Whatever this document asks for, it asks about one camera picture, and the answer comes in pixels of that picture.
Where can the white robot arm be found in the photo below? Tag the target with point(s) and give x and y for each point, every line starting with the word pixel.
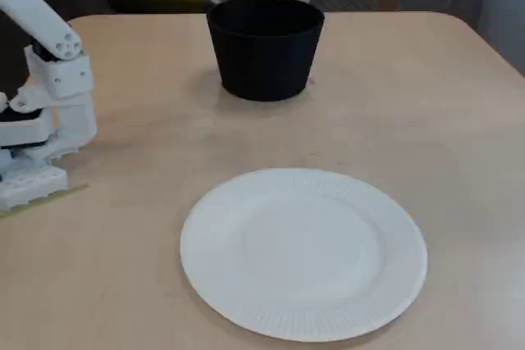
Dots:
pixel 61 79

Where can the black pot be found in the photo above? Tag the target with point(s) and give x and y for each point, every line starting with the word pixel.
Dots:
pixel 266 59

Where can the white paper plate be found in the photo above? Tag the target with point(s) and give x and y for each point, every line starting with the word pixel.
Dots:
pixel 303 255

